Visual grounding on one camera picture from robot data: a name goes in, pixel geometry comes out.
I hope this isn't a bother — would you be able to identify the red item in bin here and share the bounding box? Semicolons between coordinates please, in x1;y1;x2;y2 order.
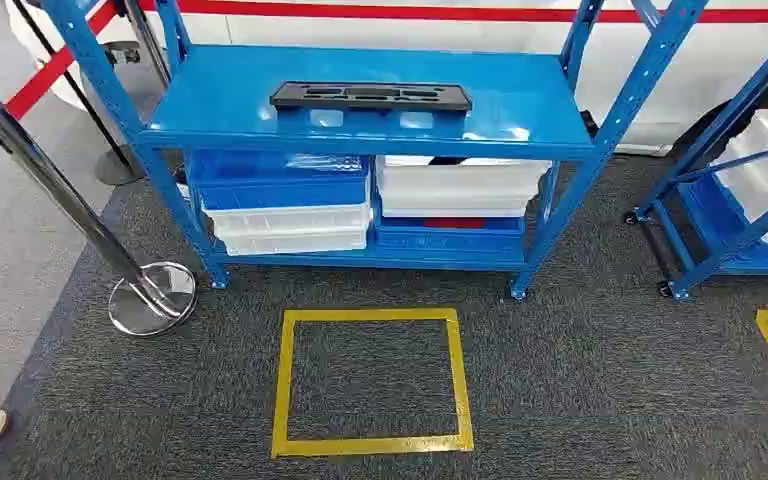
423;217;486;231

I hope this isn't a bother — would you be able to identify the white translucent plastic bin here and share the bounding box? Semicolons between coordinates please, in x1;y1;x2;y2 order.
711;109;768;244
203;201;372;235
375;155;552;199
379;192;539;219
214;228;369;258

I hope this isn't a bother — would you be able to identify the black plastic tray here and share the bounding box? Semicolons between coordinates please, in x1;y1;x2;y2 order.
269;81;473;113

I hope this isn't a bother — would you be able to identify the blue metal shelf rack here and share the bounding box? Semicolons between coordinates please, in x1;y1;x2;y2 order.
39;0;710;303
624;19;768;301

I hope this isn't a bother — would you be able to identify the red barrier belt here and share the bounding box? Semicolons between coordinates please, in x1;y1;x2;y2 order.
4;0;119;122
137;0;768;25

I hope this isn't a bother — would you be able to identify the black vehicle wheel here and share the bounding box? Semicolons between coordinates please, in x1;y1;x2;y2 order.
667;79;768;175

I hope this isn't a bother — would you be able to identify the black stanchion post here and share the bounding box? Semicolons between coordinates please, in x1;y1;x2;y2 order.
12;0;148;187

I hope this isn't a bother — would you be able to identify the chrome stanchion post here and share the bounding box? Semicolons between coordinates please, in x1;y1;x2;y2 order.
0;99;198;338

